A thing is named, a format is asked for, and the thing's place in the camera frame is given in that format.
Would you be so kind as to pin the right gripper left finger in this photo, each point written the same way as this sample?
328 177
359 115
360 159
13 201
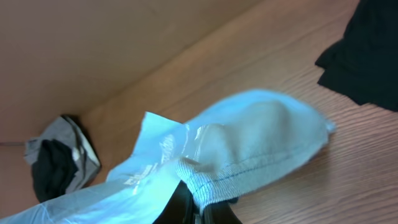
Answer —
179 209

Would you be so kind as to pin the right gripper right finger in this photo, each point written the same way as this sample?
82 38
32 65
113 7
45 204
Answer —
220 213

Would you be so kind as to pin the light blue printed t-shirt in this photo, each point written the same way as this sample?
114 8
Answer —
236 146

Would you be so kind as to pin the folded black garment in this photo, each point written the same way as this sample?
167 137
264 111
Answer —
53 171

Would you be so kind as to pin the folded grey garment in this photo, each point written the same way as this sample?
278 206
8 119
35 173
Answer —
67 130

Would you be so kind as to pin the black t-shirt at right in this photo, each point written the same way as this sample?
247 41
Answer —
363 64

